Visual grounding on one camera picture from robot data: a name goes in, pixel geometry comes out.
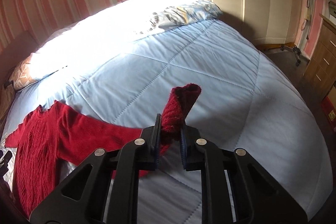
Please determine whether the patterned long pillow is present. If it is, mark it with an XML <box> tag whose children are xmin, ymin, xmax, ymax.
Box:
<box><xmin>7</xmin><ymin>0</ymin><xmax>222</xmax><ymax>90</ymax></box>

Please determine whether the red cardboard box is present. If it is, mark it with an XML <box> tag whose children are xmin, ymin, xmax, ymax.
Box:
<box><xmin>321</xmin><ymin>96</ymin><xmax>335</xmax><ymax>132</ymax></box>

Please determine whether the pink upholstered headboard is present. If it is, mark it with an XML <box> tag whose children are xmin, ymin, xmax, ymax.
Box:
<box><xmin>0</xmin><ymin>31</ymin><xmax>39</xmax><ymax>85</ymax></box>

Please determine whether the red knit sweater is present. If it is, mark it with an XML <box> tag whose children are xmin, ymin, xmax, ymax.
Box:
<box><xmin>4</xmin><ymin>83</ymin><xmax>202</xmax><ymax>218</ymax></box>

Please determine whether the light blue quilted bedspread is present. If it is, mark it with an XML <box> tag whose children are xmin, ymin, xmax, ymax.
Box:
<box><xmin>4</xmin><ymin>20</ymin><xmax>333</xmax><ymax>223</ymax></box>

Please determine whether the wheeled metal stand base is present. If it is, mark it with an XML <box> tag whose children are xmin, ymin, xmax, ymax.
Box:
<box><xmin>280</xmin><ymin>44</ymin><xmax>301</xmax><ymax>67</ymax></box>

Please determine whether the wooden drawer cabinet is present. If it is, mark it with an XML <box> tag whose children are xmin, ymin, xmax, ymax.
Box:
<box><xmin>303</xmin><ymin>14</ymin><xmax>336</xmax><ymax>101</ymax></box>

